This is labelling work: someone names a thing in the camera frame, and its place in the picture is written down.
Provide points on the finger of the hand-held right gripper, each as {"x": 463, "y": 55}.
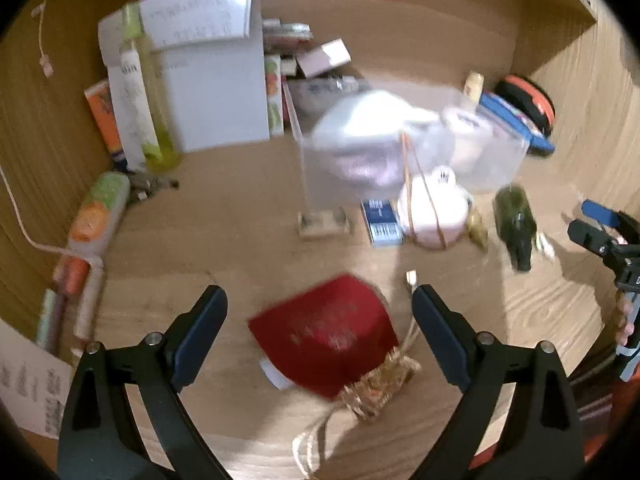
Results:
{"x": 590, "y": 237}
{"x": 600, "y": 212}

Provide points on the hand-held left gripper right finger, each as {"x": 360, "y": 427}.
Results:
{"x": 440, "y": 337}

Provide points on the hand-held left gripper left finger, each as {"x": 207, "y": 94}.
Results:
{"x": 200, "y": 342}

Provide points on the dark green glass bottle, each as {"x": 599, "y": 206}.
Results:
{"x": 515, "y": 215}

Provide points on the gold tassel ornament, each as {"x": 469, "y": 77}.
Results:
{"x": 380, "y": 390}

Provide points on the red fabric pouch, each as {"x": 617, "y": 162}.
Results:
{"x": 325, "y": 332}

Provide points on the small blue and orange box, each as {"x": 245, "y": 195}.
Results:
{"x": 382, "y": 222}

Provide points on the clear plastic storage bin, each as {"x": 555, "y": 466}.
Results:
{"x": 350, "y": 190}

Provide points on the person's right forearm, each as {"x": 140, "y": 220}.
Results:
{"x": 625, "y": 410}

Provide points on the wooden desktop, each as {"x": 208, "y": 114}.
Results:
{"x": 225, "y": 245}

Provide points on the person's right hand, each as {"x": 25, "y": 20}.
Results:
{"x": 625, "y": 322}

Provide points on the beige dropper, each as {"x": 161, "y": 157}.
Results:
{"x": 546, "y": 247}

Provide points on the white and brown tube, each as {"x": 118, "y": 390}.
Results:
{"x": 90, "y": 300}

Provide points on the blue zip pouch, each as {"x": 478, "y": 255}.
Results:
{"x": 520, "y": 122}

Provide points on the orange and black round case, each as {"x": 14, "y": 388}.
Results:
{"x": 535, "y": 97}

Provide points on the pink round case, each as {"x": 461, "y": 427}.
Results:
{"x": 435, "y": 205}

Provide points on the small orange tube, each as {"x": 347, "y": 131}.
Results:
{"x": 74, "y": 275}

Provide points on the green and purple tube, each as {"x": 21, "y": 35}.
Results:
{"x": 50, "y": 320}

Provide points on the black binder clips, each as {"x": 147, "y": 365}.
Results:
{"x": 152, "y": 185}

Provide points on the green and orange lotion bottle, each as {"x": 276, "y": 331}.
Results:
{"x": 97, "y": 210}

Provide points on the white printed sheet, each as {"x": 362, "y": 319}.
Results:
{"x": 30, "y": 385}

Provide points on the small cream bottle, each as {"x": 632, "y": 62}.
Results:
{"x": 473, "y": 87}

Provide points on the wooden shelf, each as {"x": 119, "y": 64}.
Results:
{"x": 555, "y": 15}

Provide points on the white cosmetic tube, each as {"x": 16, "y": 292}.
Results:
{"x": 131, "y": 110}

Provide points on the large white box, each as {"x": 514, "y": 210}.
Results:
{"x": 215, "y": 100}

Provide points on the yellow-green spray bottle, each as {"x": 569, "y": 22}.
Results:
{"x": 152, "y": 100}

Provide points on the orange cosmetic tube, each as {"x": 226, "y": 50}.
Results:
{"x": 102, "y": 115}

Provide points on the fruit print box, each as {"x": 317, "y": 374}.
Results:
{"x": 274, "y": 95}

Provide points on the pink and white box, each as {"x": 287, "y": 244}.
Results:
{"x": 325, "y": 57}

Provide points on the stack of small packets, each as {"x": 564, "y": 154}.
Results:
{"x": 287, "y": 35}

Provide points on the folded white printed paper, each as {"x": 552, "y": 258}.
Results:
{"x": 200, "y": 15}

